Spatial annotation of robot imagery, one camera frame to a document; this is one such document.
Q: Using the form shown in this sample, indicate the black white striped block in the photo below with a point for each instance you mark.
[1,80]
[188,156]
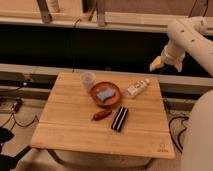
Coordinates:
[119,119]

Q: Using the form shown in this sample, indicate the brown sausage toy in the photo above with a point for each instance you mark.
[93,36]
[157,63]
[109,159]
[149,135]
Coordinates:
[102,114]

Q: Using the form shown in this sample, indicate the white tube bottle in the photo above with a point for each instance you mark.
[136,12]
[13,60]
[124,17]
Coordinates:
[138,87]

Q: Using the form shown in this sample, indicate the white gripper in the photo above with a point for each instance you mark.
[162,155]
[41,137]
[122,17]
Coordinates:
[172,54]

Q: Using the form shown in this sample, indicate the wooden table board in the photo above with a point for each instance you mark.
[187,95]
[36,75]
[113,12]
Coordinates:
[72,121]

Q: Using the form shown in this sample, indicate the brown ceramic bowl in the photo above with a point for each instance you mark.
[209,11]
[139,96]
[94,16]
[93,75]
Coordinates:
[101,86]

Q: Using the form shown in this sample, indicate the blue sponge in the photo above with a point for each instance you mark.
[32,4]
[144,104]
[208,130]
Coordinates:
[108,93]

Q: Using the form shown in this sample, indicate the wooden shelf rail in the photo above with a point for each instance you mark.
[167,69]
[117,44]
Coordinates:
[125,15]

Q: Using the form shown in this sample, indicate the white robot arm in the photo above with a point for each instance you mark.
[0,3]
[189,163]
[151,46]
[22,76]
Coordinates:
[187,36]

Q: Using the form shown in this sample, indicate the clear plastic cup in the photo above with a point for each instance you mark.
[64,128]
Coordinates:
[88,80]

